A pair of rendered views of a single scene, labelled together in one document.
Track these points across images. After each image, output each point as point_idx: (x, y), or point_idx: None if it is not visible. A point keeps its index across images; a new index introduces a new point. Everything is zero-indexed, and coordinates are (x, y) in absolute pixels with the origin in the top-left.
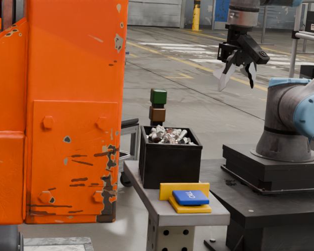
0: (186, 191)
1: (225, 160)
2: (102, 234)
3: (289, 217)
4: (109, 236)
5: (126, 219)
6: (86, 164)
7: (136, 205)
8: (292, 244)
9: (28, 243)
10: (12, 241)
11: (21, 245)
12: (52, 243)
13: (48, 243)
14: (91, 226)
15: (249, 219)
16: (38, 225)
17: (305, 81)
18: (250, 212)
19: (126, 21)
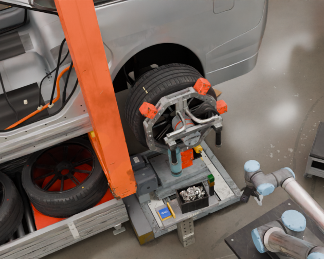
0: (167, 210)
1: (309, 220)
2: (269, 197)
3: (237, 256)
4: (268, 200)
5: (292, 201)
6: (110, 185)
7: (316, 200)
8: None
9: (225, 178)
10: (137, 182)
11: (143, 184)
12: (229, 185)
13: (228, 184)
14: (275, 191)
15: (225, 240)
16: (263, 172)
17: (286, 225)
18: (230, 240)
19: (107, 168)
